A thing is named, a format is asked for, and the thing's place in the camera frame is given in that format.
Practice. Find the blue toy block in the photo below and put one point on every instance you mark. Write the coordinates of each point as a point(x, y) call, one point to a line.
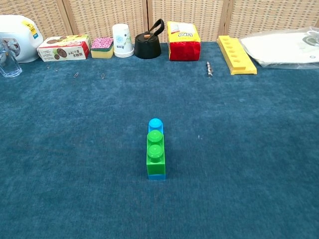
point(155, 123)

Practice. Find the green plastic toy brick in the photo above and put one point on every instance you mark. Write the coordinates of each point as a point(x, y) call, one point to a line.
point(155, 164)

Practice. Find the blue table cloth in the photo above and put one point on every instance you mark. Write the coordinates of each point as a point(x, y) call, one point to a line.
point(99, 149)

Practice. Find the yellow red Lipo snack bag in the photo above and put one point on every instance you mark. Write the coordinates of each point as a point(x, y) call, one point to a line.
point(184, 49)

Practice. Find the white paper cup stack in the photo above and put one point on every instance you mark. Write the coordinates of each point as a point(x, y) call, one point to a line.
point(122, 39)

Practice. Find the pink patterned yellow sponge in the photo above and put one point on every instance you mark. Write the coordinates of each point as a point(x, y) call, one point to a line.
point(102, 46)

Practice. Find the yellow tray with round holes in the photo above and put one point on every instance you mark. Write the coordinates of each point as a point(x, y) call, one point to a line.
point(239, 58)

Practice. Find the woven folding screen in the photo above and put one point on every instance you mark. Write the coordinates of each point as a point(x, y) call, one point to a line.
point(104, 17)

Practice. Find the chocolate cookie box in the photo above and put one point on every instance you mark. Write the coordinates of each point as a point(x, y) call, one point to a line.
point(67, 48)

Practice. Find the clear bag with white papers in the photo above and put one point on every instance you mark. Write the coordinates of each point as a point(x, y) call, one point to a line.
point(276, 47)

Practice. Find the clear plastic water bottle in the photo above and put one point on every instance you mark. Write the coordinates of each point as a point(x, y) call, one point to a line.
point(8, 64)

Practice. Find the white plastic canister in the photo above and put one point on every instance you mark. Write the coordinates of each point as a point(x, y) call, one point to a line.
point(21, 37)

